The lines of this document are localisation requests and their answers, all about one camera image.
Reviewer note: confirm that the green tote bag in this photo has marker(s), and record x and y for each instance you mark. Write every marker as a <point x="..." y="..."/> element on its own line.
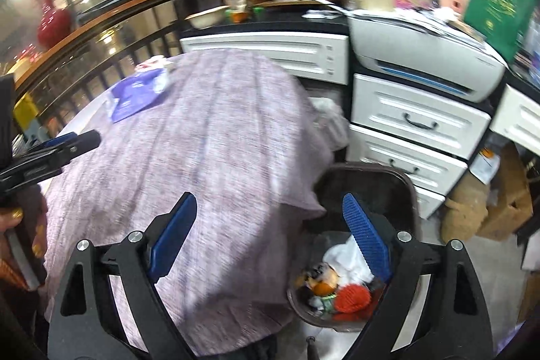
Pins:
<point x="503" y="23"/>

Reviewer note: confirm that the dark brown trash bin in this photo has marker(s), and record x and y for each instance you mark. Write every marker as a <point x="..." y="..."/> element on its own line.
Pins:
<point x="383" y="190"/>

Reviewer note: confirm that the brown paper sack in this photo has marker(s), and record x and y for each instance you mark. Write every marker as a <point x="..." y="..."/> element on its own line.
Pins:
<point x="465" y="209"/>

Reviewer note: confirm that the left hand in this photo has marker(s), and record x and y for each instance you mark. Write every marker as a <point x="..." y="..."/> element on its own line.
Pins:
<point x="27" y="242"/>

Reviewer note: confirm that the purple grey tablecloth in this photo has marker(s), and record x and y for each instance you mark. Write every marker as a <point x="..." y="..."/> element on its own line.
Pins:
<point x="239" y="133"/>

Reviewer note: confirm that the red vase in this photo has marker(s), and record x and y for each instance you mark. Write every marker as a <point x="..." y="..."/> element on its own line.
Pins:
<point x="55" y="24"/>

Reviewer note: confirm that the white long drawer left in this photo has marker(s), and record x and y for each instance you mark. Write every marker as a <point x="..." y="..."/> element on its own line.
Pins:
<point x="313" y="56"/>

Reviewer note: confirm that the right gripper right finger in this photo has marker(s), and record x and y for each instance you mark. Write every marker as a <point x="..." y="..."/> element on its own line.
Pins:
<point x="454" y="322"/>

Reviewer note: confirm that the purple plastic package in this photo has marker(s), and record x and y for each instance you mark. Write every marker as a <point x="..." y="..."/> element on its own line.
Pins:
<point x="136" y="93"/>

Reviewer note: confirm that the red white plastic bag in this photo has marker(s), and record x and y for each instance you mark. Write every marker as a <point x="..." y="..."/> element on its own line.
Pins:
<point x="158" y="62"/>

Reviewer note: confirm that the wooden railing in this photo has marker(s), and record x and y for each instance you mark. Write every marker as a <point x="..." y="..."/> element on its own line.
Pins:
<point x="70" y="75"/>

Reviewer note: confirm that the white face mask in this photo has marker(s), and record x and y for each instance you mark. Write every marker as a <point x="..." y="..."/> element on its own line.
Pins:
<point x="349" y="263"/>

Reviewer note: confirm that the cardboard box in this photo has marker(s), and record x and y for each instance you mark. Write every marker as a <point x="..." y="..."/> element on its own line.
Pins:
<point x="514" y="204"/>

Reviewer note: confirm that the white drawer cabinet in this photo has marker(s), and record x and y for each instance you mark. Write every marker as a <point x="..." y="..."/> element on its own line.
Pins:
<point x="428" y="137"/>

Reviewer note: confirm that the white printer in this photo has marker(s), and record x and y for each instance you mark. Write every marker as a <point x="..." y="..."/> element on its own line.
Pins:
<point x="417" y="47"/>

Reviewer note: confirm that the white drawer right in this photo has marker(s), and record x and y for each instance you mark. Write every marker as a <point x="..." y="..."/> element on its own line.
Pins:
<point x="517" y="118"/>

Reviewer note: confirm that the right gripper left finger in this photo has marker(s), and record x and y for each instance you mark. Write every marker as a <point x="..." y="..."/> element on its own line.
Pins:
<point x="86" y="324"/>

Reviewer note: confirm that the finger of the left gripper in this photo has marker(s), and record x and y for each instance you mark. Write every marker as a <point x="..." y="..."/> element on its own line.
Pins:
<point x="28" y="170"/>
<point x="59" y="142"/>

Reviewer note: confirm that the orange mandarin peel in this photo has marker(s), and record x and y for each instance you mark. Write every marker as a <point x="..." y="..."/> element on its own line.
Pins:
<point x="323" y="288"/>

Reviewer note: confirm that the cream bowl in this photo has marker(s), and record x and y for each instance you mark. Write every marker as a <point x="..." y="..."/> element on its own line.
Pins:
<point x="208" y="18"/>

